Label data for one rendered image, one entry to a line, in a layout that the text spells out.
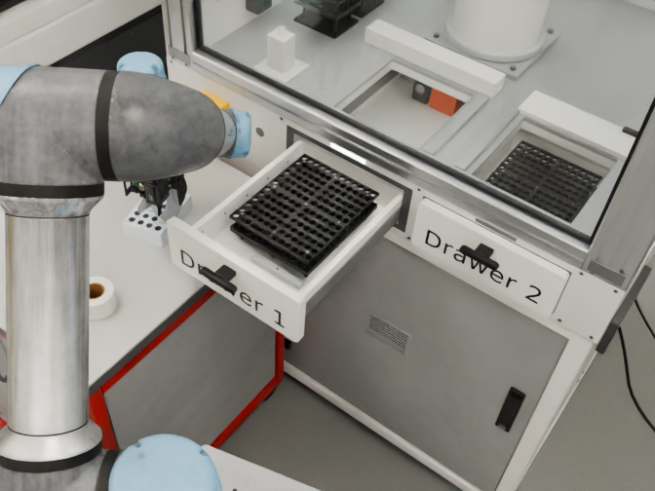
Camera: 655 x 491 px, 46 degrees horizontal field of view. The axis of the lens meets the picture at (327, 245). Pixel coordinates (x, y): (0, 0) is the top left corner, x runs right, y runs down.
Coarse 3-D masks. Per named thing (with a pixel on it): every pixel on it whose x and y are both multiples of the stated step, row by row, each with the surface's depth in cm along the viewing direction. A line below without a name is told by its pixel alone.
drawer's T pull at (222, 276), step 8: (224, 264) 128; (200, 272) 127; (208, 272) 126; (216, 272) 127; (224, 272) 127; (232, 272) 127; (216, 280) 125; (224, 280) 125; (224, 288) 125; (232, 288) 124
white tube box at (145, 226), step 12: (132, 216) 150; (144, 216) 151; (156, 216) 150; (180, 216) 153; (132, 228) 149; (144, 228) 148; (156, 228) 149; (144, 240) 150; (156, 240) 148; (168, 240) 151
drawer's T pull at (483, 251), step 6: (462, 246) 134; (468, 246) 134; (480, 246) 134; (486, 246) 134; (462, 252) 134; (468, 252) 133; (474, 252) 133; (480, 252) 133; (486, 252) 133; (492, 252) 134; (474, 258) 133; (480, 258) 132; (486, 258) 132; (486, 264) 132; (492, 264) 131; (498, 264) 132
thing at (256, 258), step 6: (252, 258) 138; (258, 258) 138; (264, 258) 138; (258, 264) 138; (264, 264) 137; (270, 264) 137; (270, 270) 136; (276, 270) 136; (282, 270) 136; (282, 276) 135; (288, 276) 135; (294, 276) 135; (288, 282) 135; (294, 282) 134; (300, 282) 134
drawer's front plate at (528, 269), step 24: (432, 216) 139; (456, 216) 136; (432, 240) 142; (456, 240) 138; (480, 240) 135; (504, 240) 133; (456, 264) 142; (504, 264) 135; (528, 264) 131; (552, 264) 130; (504, 288) 138; (528, 288) 135; (552, 288) 131; (552, 312) 135
